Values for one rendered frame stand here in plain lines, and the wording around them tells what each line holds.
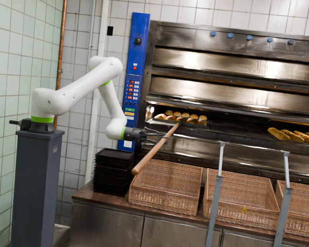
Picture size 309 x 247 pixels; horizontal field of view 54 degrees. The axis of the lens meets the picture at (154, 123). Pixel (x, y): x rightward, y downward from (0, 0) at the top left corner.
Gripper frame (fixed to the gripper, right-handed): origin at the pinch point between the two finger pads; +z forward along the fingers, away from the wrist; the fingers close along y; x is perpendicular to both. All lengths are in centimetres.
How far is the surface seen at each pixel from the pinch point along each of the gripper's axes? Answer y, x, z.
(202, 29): -87, -82, 10
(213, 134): 3, -81, 34
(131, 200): 59, -32, -23
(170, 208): 59, -31, 9
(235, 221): 59, -33, 59
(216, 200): 42, -22, 42
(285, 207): 38, -22, 89
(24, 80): -24, -25, -119
